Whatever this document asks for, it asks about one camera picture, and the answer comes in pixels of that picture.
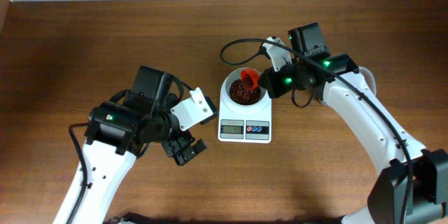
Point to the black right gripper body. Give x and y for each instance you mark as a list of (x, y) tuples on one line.
[(283, 81)]

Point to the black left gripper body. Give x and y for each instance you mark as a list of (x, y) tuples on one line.
[(166, 132)]

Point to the orange measuring scoop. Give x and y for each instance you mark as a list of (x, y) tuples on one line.
[(249, 77)]

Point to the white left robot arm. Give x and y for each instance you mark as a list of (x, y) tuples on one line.
[(98, 177)]

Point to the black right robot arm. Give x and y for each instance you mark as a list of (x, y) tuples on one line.
[(412, 181)]

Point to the white digital kitchen scale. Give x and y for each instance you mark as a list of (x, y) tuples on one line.
[(251, 124)]

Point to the white round bowl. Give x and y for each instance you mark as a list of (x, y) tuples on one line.
[(235, 75)]

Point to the red beans in bowl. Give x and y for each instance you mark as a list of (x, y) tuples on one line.
[(240, 92)]

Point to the clear plastic container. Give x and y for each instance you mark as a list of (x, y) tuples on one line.
[(369, 80)]

